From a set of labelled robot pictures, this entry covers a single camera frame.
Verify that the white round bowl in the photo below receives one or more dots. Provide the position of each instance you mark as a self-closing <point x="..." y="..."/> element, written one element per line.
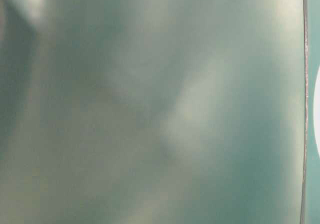
<point x="316" y="111"/>

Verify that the green table mat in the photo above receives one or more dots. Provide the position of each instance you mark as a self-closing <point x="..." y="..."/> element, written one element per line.
<point x="159" y="112"/>

